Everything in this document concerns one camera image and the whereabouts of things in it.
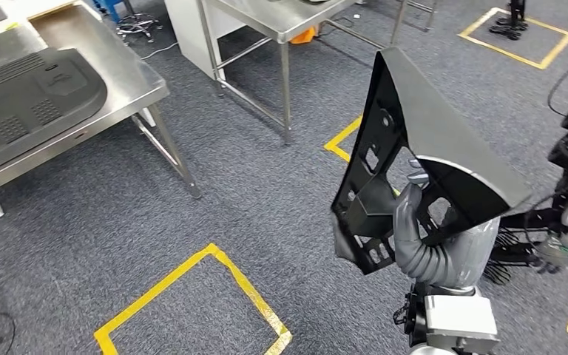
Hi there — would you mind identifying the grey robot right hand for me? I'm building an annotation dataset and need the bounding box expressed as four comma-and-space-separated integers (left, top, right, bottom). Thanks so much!
392, 159, 502, 291

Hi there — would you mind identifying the black plastic bracket part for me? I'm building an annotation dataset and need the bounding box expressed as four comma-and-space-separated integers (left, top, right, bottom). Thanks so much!
330, 46, 533, 276

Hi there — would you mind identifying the stainless steel workbench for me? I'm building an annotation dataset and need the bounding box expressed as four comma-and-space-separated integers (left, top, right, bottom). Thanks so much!
0, 0, 203, 219

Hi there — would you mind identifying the orange object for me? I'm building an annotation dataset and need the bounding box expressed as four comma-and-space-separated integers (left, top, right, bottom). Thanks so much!
288, 27, 320, 46

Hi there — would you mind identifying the stainless steel table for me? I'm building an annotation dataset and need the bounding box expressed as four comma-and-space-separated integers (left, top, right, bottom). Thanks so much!
195, 0, 408, 146

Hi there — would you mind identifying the white cabinet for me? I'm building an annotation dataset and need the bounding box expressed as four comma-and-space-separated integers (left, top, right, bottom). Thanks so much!
163, 0, 226, 82

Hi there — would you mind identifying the chrome stool base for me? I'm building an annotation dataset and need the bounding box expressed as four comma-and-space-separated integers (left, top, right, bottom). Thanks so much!
115, 12, 163, 43

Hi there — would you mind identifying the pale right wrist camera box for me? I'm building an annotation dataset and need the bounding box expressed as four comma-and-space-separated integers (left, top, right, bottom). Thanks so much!
393, 283, 501, 355

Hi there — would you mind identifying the white floor cable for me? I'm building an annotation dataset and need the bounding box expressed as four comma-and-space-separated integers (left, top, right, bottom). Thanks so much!
139, 41, 180, 61

